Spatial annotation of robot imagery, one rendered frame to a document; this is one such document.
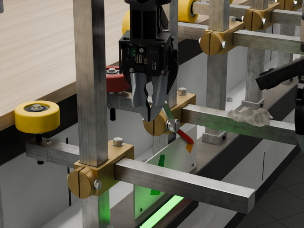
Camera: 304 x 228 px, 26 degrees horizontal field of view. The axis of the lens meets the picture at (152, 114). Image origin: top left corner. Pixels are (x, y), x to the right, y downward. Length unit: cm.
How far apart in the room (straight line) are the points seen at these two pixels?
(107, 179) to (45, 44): 61
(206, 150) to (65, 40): 45
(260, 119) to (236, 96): 86
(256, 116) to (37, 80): 45
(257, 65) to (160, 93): 72
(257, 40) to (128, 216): 50
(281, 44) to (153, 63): 54
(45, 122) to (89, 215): 18
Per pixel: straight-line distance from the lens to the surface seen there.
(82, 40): 102
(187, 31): 155
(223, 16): 146
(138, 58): 99
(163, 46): 98
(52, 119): 118
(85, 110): 106
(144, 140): 169
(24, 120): 117
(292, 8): 192
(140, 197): 123
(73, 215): 142
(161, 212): 126
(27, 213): 134
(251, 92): 176
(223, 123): 128
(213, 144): 155
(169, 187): 108
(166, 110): 114
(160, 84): 102
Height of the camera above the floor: 132
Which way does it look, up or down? 21 degrees down
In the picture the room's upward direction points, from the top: straight up
